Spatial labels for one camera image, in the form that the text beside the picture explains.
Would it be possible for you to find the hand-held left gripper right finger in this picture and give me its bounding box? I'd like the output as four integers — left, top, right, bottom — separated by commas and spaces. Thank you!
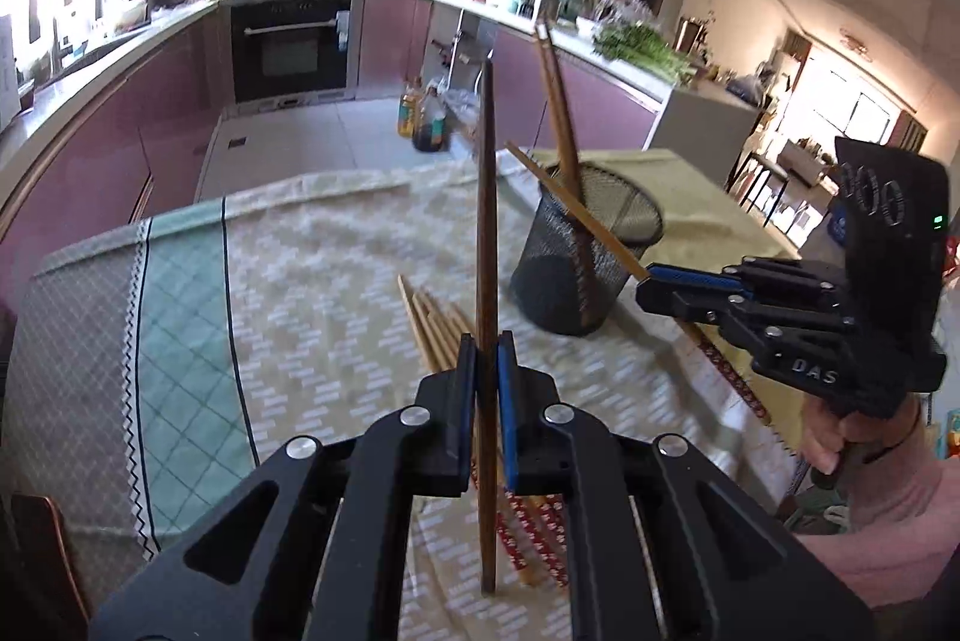
495, 332, 875, 641

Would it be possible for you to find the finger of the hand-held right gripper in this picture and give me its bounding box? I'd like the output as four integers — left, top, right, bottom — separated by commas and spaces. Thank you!
636, 281, 857, 355
645, 257, 853, 314

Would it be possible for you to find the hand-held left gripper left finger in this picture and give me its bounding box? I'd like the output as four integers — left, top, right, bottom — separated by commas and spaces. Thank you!
88, 332, 481, 641

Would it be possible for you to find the bunch of wooden chopsticks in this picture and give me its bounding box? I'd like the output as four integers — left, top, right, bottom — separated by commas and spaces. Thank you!
396, 272, 572, 591

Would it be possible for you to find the wooden chopstick red patterned handle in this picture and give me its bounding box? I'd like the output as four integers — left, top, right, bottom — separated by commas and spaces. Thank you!
505, 142, 775, 430

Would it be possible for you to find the black mesh holder cup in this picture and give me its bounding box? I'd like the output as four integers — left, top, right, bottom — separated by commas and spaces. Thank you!
510, 161, 665, 337

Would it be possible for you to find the dark brown wooden chopstick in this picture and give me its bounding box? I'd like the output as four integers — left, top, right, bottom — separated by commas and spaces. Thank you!
475, 58, 500, 595

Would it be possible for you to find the person's right forearm pink sleeve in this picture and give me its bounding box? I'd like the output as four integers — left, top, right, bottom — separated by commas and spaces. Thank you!
787, 420, 960, 612

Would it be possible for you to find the person's right hand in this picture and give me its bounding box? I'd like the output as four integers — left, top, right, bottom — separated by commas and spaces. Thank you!
799, 395, 925, 479

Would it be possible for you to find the plain yellow-green cloth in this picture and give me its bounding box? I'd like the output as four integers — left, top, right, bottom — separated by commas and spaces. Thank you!
529, 148, 800, 261

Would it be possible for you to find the dark wooden stool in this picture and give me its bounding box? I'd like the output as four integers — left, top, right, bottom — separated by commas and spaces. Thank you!
739, 150, 796, 215

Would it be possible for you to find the white counter side panel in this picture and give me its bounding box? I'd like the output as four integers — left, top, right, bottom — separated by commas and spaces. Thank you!
656, 82, 763, 186

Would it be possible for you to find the patterned beige green tablecloth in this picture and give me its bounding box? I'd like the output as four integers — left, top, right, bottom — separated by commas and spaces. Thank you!
0, 150, 807, 641

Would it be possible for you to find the bunch of green vegetables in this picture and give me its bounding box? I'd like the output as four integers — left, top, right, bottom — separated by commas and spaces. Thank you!
592, 19, 700, 86

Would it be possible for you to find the dark oil bottle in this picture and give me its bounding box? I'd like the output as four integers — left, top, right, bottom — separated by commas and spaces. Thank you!
412, 82, 452, 154

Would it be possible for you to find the clear plastic bag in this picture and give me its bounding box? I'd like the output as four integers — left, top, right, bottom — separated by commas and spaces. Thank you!
442, 86, 482, 134

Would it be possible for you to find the purple base cabinet run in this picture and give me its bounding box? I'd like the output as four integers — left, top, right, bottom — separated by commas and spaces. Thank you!
358, 0, 680, 155
0, 0, 233, 312

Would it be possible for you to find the black built-in oven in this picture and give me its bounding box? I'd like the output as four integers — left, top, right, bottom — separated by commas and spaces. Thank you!
229, 0, 355, 104

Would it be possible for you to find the brown wooden chair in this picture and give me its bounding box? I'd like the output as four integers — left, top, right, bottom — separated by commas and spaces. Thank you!
11, 495, 95, 627

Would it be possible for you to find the white countertop appliance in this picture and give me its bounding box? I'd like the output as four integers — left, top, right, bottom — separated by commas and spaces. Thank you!
0, 15, 23, 133

